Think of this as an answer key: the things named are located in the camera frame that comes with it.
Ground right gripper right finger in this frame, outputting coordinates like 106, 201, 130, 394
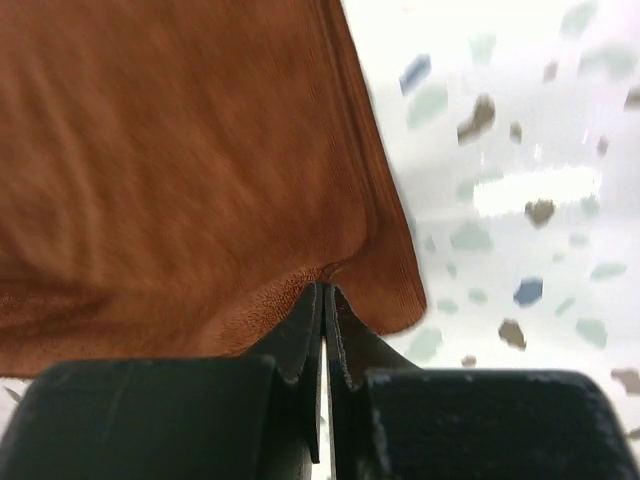
324, 285, 639, 479

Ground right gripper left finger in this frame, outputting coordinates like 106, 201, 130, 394
1, 284, 320, 480

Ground brown towel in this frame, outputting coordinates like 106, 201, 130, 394
1, 1, 427, 377

